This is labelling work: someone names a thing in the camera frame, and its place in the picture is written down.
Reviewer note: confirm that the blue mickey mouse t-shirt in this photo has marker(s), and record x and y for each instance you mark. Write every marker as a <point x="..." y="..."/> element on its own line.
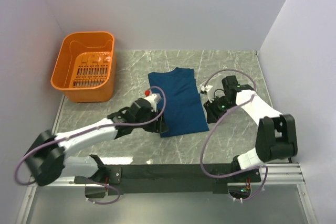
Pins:
<point x="183" y="113"/>

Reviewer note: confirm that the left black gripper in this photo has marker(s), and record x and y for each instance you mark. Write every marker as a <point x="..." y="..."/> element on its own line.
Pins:
<point x="159" y="126"/>

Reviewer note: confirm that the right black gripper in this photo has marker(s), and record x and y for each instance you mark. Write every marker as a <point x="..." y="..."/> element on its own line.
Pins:
<point x="212" y="112"/>

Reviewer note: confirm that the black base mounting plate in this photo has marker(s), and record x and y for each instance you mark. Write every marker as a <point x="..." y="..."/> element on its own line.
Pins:
<point x="168" y="178"/>

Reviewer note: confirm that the aluminium frame rail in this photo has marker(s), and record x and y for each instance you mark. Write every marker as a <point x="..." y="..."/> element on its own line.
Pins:
<point x="52" y="156"/>

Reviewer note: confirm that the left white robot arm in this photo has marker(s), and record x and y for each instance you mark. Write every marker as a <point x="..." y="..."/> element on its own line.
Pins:
<point x="52" y="156"/>

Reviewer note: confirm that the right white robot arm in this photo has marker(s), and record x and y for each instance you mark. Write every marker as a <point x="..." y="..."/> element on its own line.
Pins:
<point x="276" y="132"/>

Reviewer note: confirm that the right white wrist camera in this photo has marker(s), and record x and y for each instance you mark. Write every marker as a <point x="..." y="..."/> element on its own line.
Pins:
<point x="208" y="90"/>

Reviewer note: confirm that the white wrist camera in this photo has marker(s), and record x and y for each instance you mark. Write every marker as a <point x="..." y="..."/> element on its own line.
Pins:
<point x="153" y="98"/>
<point x="208" y="90"/>

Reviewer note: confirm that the orange plastic basket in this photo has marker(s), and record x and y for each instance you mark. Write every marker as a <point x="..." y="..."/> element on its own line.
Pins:
<point x="85" y="67"/>

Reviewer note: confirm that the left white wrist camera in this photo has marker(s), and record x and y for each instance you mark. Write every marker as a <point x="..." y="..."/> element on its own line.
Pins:
<point x="153" y="98"/>

